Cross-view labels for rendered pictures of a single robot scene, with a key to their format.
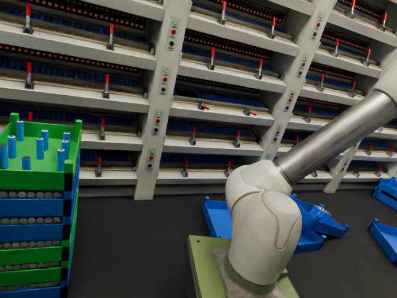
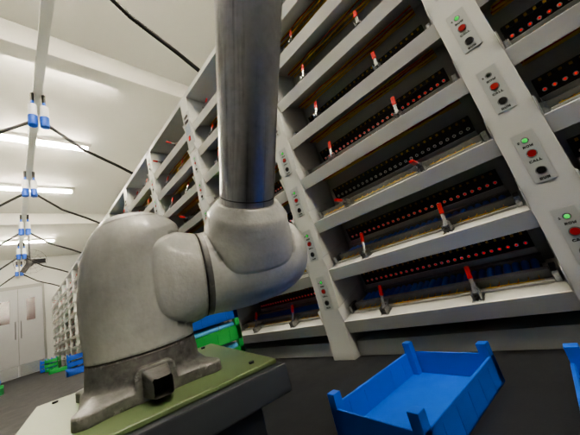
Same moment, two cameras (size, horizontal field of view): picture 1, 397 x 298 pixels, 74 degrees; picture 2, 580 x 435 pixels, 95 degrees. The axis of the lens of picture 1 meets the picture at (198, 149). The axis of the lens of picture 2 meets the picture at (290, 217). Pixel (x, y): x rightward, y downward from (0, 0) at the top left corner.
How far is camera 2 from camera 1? 1.15 m
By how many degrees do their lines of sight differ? 77
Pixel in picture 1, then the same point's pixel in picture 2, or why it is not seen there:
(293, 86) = (475, 66)
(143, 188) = (336, 339)
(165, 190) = (377, 345)
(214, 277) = not seen: hidden behind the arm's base
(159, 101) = (302, 223)
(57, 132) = not seen: hidden behind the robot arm
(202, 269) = not seen: hidden behind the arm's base
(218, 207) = (448, 370)
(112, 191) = (317, 349)
